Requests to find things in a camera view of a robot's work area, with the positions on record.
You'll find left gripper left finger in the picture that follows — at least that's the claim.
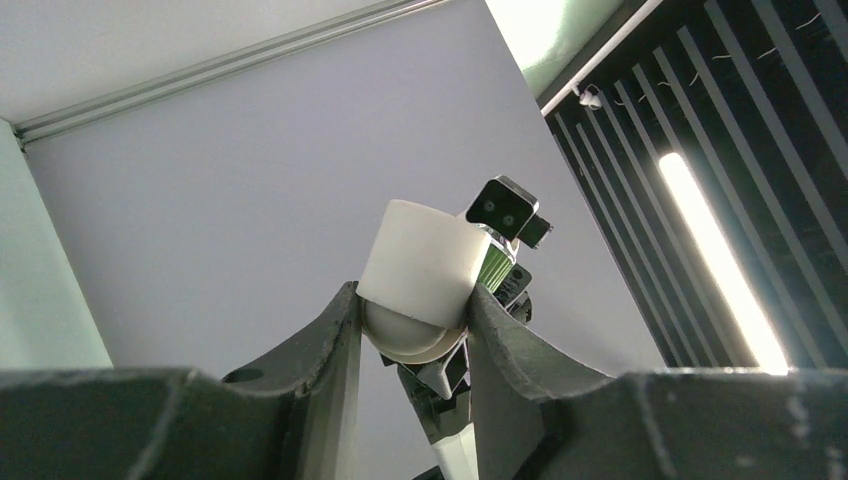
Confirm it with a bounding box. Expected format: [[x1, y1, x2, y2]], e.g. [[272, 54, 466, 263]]
[[222, 281, 362, 479]]

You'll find green plastic faucet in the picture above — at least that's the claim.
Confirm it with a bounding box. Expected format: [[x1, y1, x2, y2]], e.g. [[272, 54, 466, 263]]
[[477, 224, 519, 293]]

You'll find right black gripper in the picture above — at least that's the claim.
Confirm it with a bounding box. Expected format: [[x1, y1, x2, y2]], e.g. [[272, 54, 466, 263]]
[[381, 264, 532, 444]]

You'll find top external camera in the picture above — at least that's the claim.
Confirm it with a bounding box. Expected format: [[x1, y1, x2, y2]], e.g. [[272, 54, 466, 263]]
[[572, 84, 604, 111]]

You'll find ceiling light strip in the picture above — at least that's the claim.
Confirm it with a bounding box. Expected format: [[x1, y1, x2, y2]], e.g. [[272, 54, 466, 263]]
[[658, 153, 790, 375]]

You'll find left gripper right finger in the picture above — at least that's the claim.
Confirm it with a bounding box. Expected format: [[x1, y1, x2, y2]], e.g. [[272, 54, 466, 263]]
[[468, 285, 611, 479]]

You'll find white elbow fitting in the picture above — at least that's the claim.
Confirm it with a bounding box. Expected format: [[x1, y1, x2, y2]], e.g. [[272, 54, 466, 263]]
[[356, 199, 490, 365]]

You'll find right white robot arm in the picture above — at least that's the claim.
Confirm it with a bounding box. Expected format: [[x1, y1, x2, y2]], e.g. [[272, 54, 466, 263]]
[[397, 336, 479, 479]]

